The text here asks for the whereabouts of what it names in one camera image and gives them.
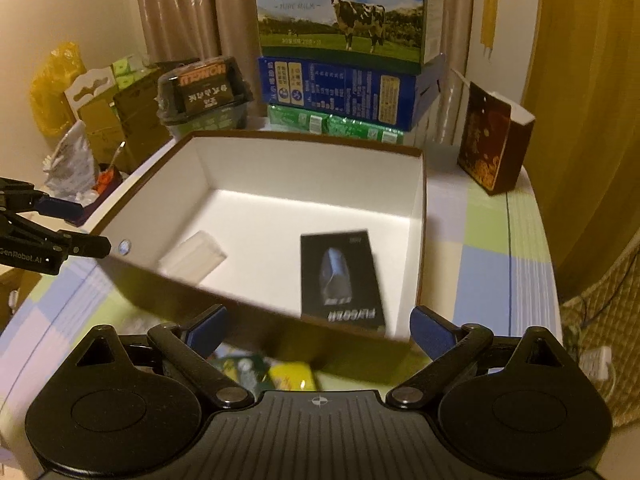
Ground green snack packet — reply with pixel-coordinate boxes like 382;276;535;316
209;354;272;392

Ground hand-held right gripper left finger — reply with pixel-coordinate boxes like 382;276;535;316
72;304;256;411

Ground green tissue pack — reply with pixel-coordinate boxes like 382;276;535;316
266;104;328;137
322;113;405;147

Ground translucent plastic box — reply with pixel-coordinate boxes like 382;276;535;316
158;230;230;287

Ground dark brown gift bag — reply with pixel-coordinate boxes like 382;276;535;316
456;81;536;197

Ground white power adapter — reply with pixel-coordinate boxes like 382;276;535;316
577;345;616;382

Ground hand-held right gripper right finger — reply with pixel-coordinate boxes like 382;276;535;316
386;305;571;411

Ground white carton with hanger handle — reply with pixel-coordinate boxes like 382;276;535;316
63;66;122;122

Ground checkered desktop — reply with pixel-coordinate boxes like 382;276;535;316
0;114;569;480

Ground black product box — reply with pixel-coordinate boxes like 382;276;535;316
300;230;389;334

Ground milk carton with cow print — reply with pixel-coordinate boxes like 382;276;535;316
250;0;447;74

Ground plain brown cardboard box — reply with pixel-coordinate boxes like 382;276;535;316
82;77;174;174

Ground yellow plastic bag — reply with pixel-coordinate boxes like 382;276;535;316
28;42;87;137

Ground yellow snack packet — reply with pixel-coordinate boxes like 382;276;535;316
267;362;322;392

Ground orange red small object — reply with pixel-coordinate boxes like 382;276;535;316
94;162;124;196

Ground brown cardboard box white inside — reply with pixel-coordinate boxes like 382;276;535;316
95;130;430;376

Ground quilted chair cushion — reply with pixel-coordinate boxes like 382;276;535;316
556;244;640;429

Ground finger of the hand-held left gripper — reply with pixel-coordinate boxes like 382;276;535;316
0;176;84;217
0;210;112;262

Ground white plastic bag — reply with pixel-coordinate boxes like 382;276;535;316
42;120;99;207

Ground blue carton box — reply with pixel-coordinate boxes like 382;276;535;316
257;54;447;134

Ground green packaged goods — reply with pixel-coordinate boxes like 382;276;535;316
156;56;255;144

